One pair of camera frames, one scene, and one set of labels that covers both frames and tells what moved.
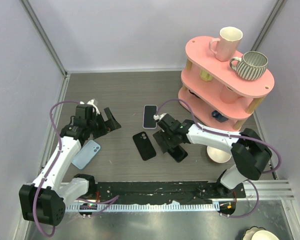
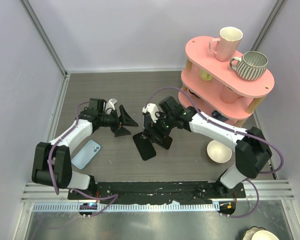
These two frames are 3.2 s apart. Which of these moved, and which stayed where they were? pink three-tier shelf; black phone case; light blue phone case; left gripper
Moved: left gripper
Stayed: pink three-tier shelf; light blue phone case; black phone case
